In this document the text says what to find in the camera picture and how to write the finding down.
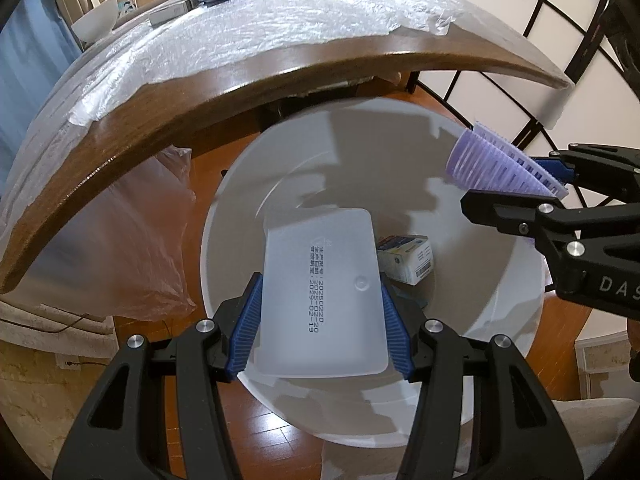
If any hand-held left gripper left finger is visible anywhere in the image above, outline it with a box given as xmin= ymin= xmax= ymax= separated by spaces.
xmin=52 ymin=272 xmax=266 ymax=480

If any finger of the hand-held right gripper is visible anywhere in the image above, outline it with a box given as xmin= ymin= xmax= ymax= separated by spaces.
xmin=530 ymin=142 xmax=640 ymax=196
xmin=460 ymin=187 xmax=640 ymax=261

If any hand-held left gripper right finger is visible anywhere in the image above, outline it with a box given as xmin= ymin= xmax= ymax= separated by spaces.
xmin=380 ymin=280 xmax=586 ymax=480

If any purple wrapper with striped edge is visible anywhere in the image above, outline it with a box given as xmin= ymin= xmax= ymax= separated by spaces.
xmin=445 ymin=121 xmax=571 ymax=200

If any medicine box with red stripe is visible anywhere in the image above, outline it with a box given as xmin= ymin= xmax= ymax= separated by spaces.
xmin=376 ymin=234 xmax=435 ymax=287

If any translucent white plastic tray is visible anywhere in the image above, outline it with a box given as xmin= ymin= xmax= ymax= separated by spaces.
xmin=252 ymin=207 xmax=391 ymax=381

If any white round trash bin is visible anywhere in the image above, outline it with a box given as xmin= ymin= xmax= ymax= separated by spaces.
xmin=200 ymin=97 xmax=551 ymax=448

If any pink translucent plastic bag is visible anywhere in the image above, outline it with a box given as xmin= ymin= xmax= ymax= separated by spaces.
xmin=112 ymin=145 xmax=198 ymax=321

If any beige cushion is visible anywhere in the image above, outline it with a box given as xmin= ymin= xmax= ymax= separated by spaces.
xmin=550 ymin=397 xmax=633 ymax=480

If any white fabric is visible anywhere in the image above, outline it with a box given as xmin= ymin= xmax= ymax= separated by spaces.
xmin=0 ymin=297 xmax=116 ymax=358

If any wooden table with plastic cover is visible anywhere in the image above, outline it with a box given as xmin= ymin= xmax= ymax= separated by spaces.
xmin=0 ymin=0 xmax=473 ymax=311

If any white flat box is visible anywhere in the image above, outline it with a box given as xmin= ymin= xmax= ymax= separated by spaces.
xmin=147 ymin=0 xmax=198 ymax=28

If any white footed bowl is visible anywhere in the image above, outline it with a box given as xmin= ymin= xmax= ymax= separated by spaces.
xmin=70 ymin=0 xmax=118 ymax=46

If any blue curtain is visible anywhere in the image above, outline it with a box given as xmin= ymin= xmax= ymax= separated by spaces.
xmin=0 ymin=0 xmax=81 ymax=171

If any white partition with black frame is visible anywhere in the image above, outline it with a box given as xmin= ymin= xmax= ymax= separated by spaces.
xmin=410 ymin=0 xmax=640 ymax=241

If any black cable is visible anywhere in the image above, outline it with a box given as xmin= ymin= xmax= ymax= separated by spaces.
xmin=0 ymin=310 xmax=106 ymax=333

